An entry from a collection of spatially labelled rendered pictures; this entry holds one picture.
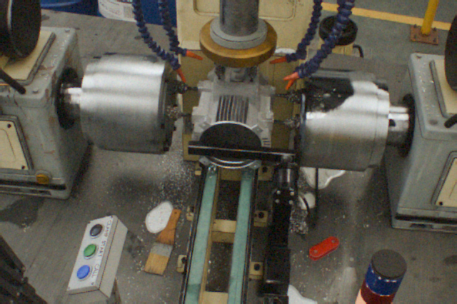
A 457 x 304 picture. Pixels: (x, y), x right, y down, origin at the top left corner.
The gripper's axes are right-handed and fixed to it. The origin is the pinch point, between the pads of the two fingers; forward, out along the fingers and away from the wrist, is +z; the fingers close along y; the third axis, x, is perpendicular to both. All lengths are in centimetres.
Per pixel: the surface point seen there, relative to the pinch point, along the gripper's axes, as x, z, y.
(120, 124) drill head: 1, 8, 52
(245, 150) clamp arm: -23, 26, 52
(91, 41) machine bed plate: 41, 19, 123
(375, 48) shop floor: -34, 148, 247
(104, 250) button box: -3.3, 10.4, 16.7
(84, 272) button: -0.6, 9.5, 11.5
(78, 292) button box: 1.4, 11.5, 8.5
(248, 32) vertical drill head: -33, 4, 64
